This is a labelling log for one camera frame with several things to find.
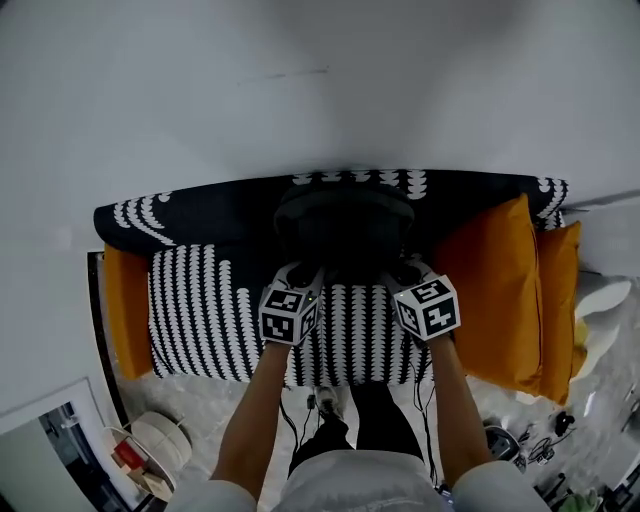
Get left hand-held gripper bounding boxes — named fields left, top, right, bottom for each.
left=258, top=261, right=327, bottom=347

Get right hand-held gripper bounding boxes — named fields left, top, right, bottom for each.
left=380, top=258, right=461, bottom=343

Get black backpack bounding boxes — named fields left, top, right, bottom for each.
left=273, top=183, right=417, bottom=277

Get orange sofa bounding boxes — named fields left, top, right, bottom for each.
left=93, top=168, right=584, bottom=407

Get person's right forearm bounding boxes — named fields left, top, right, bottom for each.
left=428, top=331, right=494, bottom=490

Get person's left forearm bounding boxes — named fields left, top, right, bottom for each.
left=210, top=339, right=292, bottom=504

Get large orange cushion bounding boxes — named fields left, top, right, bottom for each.
left=536, top=220, right=584, bottom=407
left=431, top=192, right=545, bottom=397

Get black white striped blanket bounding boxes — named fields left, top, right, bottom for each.
left=93, top=168, right=570, bottom=388

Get person's left white shoe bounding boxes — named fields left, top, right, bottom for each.
left=314, top=384, right=350, bottom=422

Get person's black trousers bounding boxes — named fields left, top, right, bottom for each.
left=287, top=381, right=425, bottom=477

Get white round armchair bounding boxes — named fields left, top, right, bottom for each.
left=568, top=278, right=634, bottom=385

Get person's white shirt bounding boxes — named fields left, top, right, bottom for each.
left=163, top=448, right=554, bottom=512

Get red book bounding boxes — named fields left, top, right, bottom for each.
left=111, top=436, right=147, bottom=470

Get beige book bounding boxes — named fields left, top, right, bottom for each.
left=139, top=468, right=170, bottom=497

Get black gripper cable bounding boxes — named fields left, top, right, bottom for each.
left=410, top=344, right=441, bottom=484

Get tangle of black cables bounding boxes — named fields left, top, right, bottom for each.
left=517, top=424, right=559, bottom=474

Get white door frame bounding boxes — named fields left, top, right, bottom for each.
left=0, top=375, right=154, bottom=512

